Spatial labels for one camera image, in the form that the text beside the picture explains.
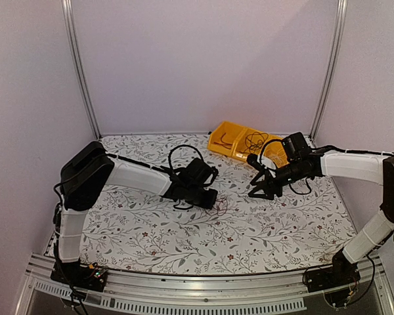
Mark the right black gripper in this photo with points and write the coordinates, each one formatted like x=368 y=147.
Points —
x=269 y=188

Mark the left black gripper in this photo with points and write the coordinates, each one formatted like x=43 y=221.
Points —
x=209 y=204

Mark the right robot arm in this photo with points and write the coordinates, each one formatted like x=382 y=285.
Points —
x=305 y=162

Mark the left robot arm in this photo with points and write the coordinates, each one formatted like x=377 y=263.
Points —
x=83 y=178

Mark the yellow three-compartment bin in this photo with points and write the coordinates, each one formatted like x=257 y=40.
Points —
x=237 y=141

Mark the floral table mat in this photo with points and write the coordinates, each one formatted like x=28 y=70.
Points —
x=135 y=230

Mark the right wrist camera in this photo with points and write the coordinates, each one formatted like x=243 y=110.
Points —
x=253 y=160

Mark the right aluminium frame post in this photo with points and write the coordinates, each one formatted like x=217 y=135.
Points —
x=337 y=37

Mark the aluminium frame post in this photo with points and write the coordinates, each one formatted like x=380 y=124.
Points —
x=69 y=20
x=337 y=37

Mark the aluminium front rail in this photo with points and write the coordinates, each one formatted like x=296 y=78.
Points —
x=139 y=293

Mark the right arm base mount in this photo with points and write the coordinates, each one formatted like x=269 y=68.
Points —
x=342 y=277

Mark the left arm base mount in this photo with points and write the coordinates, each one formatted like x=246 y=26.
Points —
x=92 y=277

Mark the left aluminium frame post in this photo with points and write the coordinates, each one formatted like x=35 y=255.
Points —
x=69 y=20

